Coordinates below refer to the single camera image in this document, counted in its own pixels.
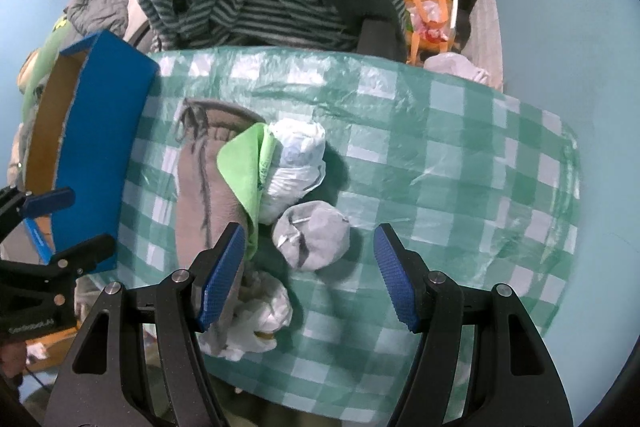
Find grey puffer jacket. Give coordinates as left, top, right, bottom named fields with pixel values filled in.
left=65, top=0, right=130, bottom=38

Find grey fleece sock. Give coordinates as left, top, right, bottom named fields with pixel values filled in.
left=174, top=98, right=266, bottom=338

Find blue cardboard box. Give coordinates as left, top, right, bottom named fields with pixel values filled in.
left=22, top=31, right=161, bottom=273

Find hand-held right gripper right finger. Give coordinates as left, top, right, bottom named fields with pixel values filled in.
left=372, top=223, right=573, bottom=427

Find white plastic bag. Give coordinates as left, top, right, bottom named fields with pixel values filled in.
left=425, top=52, right=493, bottom=86

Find green printed cloth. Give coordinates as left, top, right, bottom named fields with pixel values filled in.
left=17, top=19, right=66, bottom=118

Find pale ribbed rug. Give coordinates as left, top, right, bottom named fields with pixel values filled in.
left=469, top=0, right=504, bottom=88

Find green checked tablecloth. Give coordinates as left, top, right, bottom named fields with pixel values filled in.
left=75, top=47, right=583, bottom=418

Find grey sock ball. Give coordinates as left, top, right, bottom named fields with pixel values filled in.
left=271, top=200, right=352, bottom=273

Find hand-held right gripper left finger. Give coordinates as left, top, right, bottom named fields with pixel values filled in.
left=44, top=222, right=247, bottom=427

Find orange plastic bag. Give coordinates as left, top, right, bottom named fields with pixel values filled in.
left=402, top=0, right=461, bottom=62

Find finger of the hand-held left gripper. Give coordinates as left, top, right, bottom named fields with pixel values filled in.
left=0, top=186, right=77, bottom=233
left=31, top=233, right=117, bottom=280

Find light green sock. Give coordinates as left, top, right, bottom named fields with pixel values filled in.
left=217, top=122, right=278, bottom=258

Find white sock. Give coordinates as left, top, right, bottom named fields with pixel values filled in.
left=257, top=118, right=328, bottom=225
left=200, top=269, right=294, bottom=362

